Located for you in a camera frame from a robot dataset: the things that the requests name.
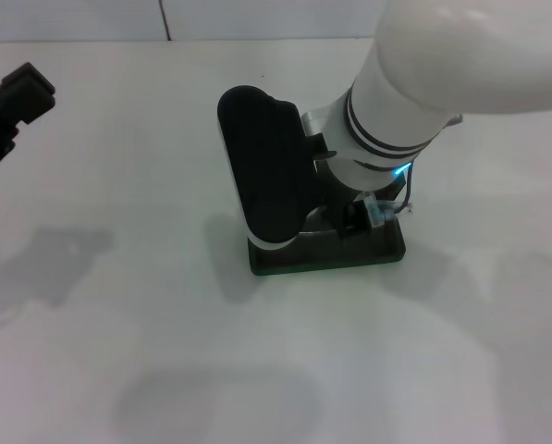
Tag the green glasses case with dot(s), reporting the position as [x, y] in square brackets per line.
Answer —
[326, 259]

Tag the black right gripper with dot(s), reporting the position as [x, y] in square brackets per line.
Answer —
[386, 192]

